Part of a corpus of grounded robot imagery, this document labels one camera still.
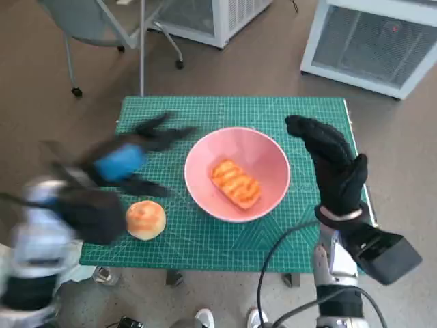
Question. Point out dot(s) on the black left hand blue tape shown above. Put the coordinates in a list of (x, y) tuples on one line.
[(119, 162)]

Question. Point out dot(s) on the round orange bread bun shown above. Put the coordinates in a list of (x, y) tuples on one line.
[(146, 220)]

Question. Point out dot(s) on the long orange striped bread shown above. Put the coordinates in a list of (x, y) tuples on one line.
[(235, 184)]

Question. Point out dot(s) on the pink bowl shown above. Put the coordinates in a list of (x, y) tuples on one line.
[(239, 147)]

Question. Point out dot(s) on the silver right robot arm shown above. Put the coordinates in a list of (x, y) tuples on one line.
[(334, 266)]

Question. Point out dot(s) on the grey metal pole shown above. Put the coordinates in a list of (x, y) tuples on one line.
[(141, 68)]

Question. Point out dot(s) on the round grey metal object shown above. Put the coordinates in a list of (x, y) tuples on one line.
[(106, 276)]

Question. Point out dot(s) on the pale green cloth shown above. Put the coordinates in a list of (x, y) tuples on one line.
[(76, 273)]

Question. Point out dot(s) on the grey wheeled office chair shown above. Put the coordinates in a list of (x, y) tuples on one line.
[(88, 24)]

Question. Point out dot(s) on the green cutting mat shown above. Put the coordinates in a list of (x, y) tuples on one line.
[(239, 246)]

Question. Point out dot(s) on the white foot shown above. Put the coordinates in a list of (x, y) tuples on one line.
[(205, 318), (257, 318)]

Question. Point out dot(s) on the white louvered mesh cabinet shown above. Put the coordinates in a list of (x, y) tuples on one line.
[(239, 17)]

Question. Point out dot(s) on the large white mesh cabinet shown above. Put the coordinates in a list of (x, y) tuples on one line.
[(368, 44)]

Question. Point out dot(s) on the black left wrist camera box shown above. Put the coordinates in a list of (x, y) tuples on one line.
[(95, 215)]

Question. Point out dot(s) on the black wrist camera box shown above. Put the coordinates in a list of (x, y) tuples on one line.
[(95, 215), (389, 256)]

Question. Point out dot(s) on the black table bracket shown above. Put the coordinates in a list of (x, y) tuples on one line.
[(175, 277), (291, 280)]

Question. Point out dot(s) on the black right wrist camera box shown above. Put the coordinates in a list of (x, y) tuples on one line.
[(389, 256)]

